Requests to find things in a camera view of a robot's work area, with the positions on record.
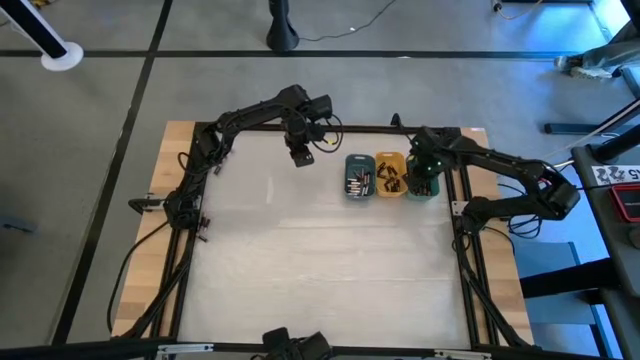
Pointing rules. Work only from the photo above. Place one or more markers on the black tube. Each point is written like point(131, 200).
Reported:
point(617, 148)

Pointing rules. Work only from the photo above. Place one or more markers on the mint green plastic bin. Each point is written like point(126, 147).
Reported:
point(437, 192)

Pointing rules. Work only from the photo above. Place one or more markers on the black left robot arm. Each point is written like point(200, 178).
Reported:
point(240, 112)

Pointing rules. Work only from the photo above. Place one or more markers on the grey desk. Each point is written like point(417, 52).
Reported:
point(620, 260)

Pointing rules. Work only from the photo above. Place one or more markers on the yellow plastic bin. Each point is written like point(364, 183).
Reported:
point(390, 157)

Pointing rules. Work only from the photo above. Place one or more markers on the grey floor object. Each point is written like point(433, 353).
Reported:
point(17, 224)

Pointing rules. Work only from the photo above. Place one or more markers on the dark teal plastic bin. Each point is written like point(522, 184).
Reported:
point(360, 160)

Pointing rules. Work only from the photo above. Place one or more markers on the black frame clamp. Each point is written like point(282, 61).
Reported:
point(396, 120)

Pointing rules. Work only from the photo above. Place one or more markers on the black floor bar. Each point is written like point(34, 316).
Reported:
point(570, 128)

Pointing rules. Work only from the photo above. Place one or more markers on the white printed label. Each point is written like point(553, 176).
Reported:
point(615, 175)

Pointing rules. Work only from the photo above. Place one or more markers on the silver frame plate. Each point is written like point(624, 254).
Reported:
point(462, 355)
point(185, 348)

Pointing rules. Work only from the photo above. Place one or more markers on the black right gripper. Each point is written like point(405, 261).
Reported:
point(427, 150)

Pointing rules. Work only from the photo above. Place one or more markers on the black aluminium table frame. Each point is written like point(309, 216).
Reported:
point(325, 128)

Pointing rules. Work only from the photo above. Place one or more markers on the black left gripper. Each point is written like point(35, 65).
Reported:
point(300, 134)

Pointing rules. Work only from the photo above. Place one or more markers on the black desk crossbar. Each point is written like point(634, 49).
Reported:
point(565, 282)

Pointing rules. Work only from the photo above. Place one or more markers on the black handheld camera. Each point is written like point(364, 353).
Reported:
point(295, 345)

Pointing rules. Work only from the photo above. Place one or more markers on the person's shoe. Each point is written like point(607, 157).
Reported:
point(582, 69)

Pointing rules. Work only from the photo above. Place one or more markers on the black floor stand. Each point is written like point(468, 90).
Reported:
point(282, 35)

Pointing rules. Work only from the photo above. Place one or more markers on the black pole with white base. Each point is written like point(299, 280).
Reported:
point(30, 25)

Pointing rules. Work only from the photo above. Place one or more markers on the person's leg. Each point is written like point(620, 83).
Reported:
point(615, 50)

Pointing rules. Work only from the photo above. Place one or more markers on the silver frame bracket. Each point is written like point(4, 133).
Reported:
point(457, 208)

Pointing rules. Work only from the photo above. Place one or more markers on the black table clamp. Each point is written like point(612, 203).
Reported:
point(145, 204)

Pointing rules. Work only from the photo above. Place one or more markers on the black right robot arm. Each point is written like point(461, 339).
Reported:
point(525, 172)

